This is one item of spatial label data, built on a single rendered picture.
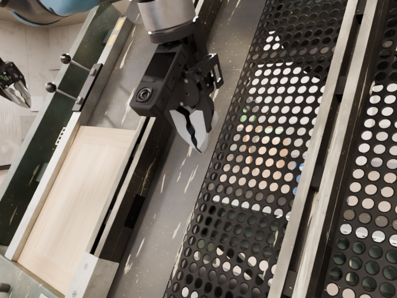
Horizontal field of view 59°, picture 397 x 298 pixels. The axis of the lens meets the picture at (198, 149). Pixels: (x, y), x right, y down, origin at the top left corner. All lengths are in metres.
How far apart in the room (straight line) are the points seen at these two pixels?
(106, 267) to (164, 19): 0.62
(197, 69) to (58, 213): 0.80
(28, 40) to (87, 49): 12.21
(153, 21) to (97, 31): 1.17
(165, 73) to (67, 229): 0.74
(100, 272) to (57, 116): 0.80
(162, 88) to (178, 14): 0.10
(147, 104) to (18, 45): 13.14
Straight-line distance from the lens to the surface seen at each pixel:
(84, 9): 0.44
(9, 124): 8.12
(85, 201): 1.10
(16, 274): 1.21
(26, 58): 13.67
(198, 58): 0.56
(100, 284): 0.93
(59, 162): 1.28
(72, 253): 1.08
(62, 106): 1.54
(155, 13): 0.49
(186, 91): 0.52
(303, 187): 0.64
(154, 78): 0.49
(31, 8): 0.54
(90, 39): 1.64
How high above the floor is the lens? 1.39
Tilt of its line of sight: 8 degrees down
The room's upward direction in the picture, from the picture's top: straight up
